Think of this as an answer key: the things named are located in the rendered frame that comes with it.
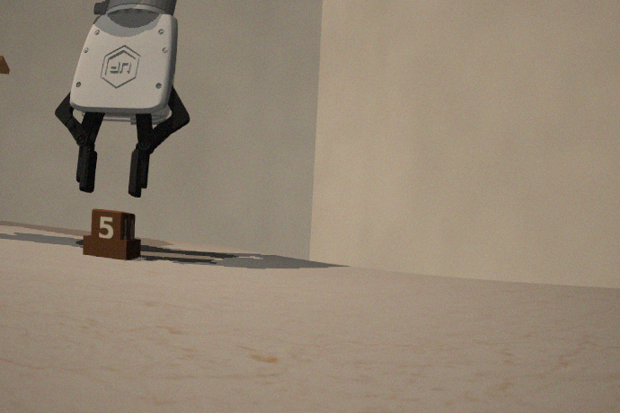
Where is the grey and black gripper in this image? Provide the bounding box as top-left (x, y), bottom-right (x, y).
top-left (55, 4), bottom-right (190, 198)

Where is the brown wooden tray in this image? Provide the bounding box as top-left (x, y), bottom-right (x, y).
top-left (83, 235), bottom-right (141, 260)

